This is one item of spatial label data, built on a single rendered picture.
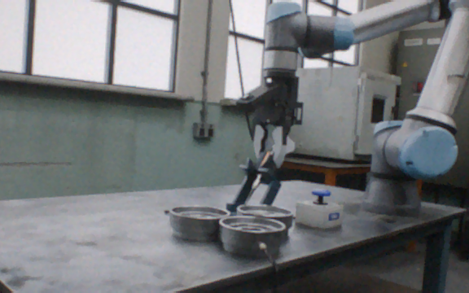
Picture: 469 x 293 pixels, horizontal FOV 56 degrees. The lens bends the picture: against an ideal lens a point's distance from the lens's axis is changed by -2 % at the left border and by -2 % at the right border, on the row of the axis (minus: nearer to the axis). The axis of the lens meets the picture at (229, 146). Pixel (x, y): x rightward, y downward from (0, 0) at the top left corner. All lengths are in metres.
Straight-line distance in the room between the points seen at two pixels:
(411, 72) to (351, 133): 1.86
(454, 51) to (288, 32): 0.37
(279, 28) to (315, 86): 2.21
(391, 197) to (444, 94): 0.28
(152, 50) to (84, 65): 0.45
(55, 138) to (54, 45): 0.47
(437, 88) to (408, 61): 3.70
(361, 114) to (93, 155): 1.68
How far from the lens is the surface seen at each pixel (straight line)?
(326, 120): 3.12
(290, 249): 0.75
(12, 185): 2.28
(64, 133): 2.34
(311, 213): 0.92
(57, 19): 2.45
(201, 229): 0.74
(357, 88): 3.02
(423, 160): 1.04
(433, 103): 1.08
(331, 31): 1.02
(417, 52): 4.76
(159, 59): 2.74
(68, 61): 2.45
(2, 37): 2.34
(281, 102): 0.97
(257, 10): 3.37
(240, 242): 0.68
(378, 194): 1.18
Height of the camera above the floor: 1.00
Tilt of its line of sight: 3 degrees down
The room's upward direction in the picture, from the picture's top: 4 degrees clockwise
